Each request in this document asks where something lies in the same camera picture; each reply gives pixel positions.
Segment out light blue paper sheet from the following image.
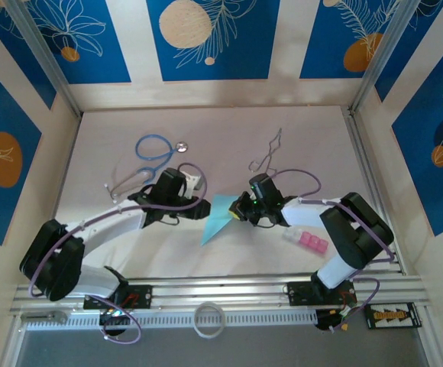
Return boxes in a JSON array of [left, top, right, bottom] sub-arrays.
[[199, 193, 246, 247]]

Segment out blue stethoscope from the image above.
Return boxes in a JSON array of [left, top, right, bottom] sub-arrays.
[[103, 133, 190, 204]]

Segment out pink and clear pill box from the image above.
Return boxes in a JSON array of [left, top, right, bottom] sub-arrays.
[[281, 228, 329, 255]]

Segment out black orange terminal block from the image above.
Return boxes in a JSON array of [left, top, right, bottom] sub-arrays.
[[364, 302, 423, 330]]

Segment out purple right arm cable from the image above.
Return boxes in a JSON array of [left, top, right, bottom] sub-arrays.
[[270, 169, 396, 334]]

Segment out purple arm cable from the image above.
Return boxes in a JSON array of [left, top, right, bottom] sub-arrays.
[[27, 163, 208, 346], [270, 169, 396, 334]]

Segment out metal wire tongs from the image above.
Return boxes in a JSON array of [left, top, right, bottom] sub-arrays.
[[247, 127, 284, 177]]

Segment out aluminium front rail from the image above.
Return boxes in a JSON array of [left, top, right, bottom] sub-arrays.
[[9, 272, 431, 317]]

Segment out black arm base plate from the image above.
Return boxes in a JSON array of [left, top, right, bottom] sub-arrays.
[[82, 284, 154, 311], [286, 281, 357, 307]]

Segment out aluminium side rail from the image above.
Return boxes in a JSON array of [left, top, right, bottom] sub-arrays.
[[342, 106, 404, 274]]

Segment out white tape ring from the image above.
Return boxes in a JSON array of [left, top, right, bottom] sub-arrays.
[[192, 301, 227, 339]]

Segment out white slotted cable duct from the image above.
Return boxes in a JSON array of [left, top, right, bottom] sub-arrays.
[[22, 310, 319, 332]]

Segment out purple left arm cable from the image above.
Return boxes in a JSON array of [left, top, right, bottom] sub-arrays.
[[27, 163, 208, 346]]

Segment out aluminium corner post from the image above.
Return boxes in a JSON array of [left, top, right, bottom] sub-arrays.
[[348, 0, 414, 115], [4, 0, 84, 119]]

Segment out small metal bracket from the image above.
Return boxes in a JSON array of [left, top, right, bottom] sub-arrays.
[[19, 310, 68, 324]]

